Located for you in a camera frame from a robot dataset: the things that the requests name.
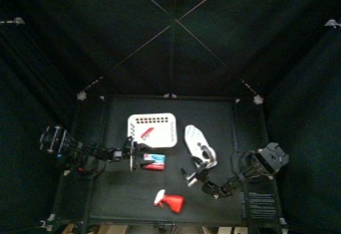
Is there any red blue white box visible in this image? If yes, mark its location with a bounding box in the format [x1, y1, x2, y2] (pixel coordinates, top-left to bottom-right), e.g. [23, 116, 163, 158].
[143, 152, 169, 171]

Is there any white plastic perforated basket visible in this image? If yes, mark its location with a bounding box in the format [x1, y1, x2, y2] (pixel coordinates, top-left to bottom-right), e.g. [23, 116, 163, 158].
[127, 113, 178, 149]

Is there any white text label sticker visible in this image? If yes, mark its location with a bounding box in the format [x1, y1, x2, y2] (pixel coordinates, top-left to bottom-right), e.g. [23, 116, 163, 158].
[246, 191, 278, 222]

